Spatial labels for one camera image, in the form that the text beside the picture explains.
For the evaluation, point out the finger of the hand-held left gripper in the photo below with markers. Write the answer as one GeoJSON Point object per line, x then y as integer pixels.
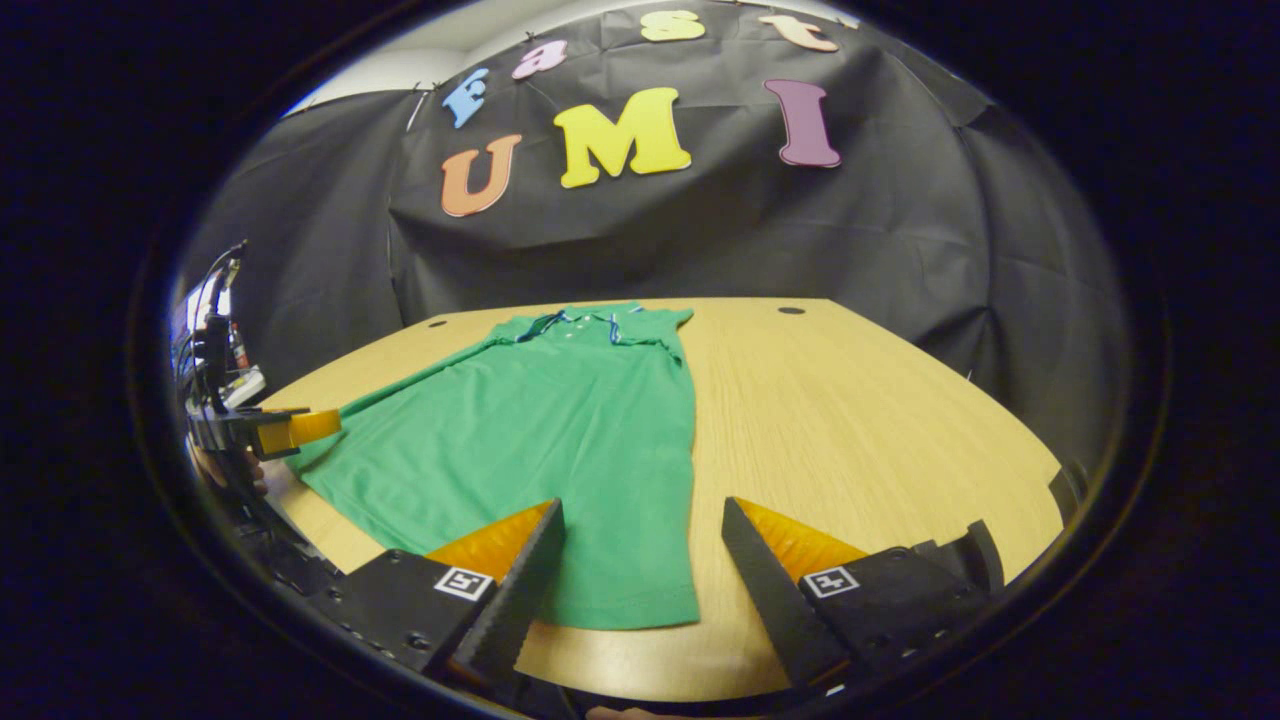
{"type": "Point", "coordinates": [305, 428]}

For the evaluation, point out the computer monitor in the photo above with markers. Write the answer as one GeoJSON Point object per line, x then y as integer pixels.
{"type": "Point", "coordinates": [205, 305]}

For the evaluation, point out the black backdrop cloth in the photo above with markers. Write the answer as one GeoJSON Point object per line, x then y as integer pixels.
{"type": "Point", "coordinates": [800, 230]}

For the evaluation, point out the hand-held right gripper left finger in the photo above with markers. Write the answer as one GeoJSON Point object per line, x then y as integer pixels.
{"type": "Point", "coordinates": [520, 600]}

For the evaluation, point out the green T-shirt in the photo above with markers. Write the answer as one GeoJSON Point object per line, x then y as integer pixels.
{"type": "Point", "coordinates": [560, 450]}

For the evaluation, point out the red bottle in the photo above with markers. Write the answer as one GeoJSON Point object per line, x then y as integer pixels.
{"type": "Point", "coordinates": [239, 348]}

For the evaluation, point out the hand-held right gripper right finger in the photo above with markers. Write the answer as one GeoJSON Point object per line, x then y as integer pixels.
{"type": "Point", "coordinates": [770, 600]}

